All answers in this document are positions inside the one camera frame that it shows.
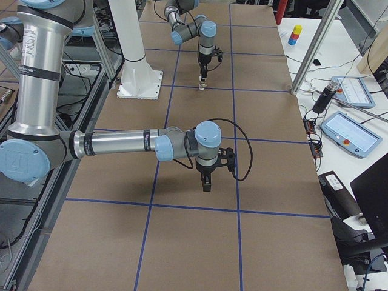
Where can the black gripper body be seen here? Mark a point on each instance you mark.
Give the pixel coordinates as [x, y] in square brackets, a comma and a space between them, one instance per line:
[203, 60]
[204, 171]

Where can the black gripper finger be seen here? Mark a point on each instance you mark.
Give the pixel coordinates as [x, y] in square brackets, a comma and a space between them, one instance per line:
[203, 72]
[206, 181]

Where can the blue block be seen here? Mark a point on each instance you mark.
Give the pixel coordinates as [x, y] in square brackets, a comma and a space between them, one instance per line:
[292, 41]

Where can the red block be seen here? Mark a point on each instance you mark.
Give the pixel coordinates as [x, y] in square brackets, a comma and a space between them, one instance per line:
[294, 36]

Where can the red cylinder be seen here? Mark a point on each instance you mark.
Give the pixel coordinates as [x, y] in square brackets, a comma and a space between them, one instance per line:
[282, 5]

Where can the yellow block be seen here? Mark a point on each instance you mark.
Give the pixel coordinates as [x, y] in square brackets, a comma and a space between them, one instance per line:
[297, 29]

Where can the orange circuit board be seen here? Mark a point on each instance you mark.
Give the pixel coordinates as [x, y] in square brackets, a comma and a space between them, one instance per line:
[309, 126]

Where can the black water bottle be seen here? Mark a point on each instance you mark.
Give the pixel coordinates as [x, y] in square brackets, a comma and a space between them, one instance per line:
[324, 98]

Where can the black box with label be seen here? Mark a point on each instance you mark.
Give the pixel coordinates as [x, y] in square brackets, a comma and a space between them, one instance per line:
[338, 199]

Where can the near teach pendant tablet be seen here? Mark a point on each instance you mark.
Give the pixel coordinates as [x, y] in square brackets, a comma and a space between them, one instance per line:
[350, 135]

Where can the teach pendant tablet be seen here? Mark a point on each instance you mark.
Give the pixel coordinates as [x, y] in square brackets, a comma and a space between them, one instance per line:
[353, 90]
[350, 135]

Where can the far teach pendant tablet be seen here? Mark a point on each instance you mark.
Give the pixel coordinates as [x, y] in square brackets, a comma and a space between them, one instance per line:
[353, 90]

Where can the black monitor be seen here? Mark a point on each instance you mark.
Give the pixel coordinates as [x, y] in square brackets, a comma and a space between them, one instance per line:
[370, 190]

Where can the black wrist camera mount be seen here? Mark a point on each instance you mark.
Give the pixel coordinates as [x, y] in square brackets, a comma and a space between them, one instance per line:
[218, 53]
[226, 158]

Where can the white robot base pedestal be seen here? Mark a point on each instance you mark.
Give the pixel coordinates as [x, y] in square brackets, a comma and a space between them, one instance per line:
[138, 79]

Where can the aluminium frame post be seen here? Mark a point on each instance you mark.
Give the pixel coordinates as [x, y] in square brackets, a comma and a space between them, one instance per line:
[318, 38]

